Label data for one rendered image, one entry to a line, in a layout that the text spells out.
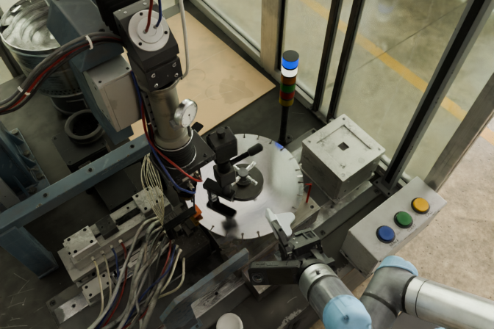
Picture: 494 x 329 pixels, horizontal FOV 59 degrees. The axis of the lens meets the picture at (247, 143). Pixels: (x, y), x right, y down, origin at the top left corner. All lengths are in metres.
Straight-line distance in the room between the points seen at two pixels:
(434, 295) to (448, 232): 1.48
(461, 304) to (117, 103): 0.69
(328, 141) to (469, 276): 1.18
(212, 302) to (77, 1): 0.84
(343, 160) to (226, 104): 0.52
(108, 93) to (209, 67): 1.03
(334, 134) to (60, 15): 0.87
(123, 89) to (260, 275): 0.47
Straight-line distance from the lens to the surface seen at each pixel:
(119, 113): 0.80
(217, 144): 0.90
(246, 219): 1.15
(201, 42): 1.86
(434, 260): 2.28
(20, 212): 1.19
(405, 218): 1.27
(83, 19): 0.79
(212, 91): 1.67
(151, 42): 0.65
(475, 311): 0.88
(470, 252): 2.37
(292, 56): 1.21
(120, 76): 0.75
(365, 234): 1.23
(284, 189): 1.19
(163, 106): 0.75
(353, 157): 1.34
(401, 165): 1.35
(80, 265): 1.31
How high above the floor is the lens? 1.99
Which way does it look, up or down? 55 degrees down
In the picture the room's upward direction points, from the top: 1 degrees counter-clockwise
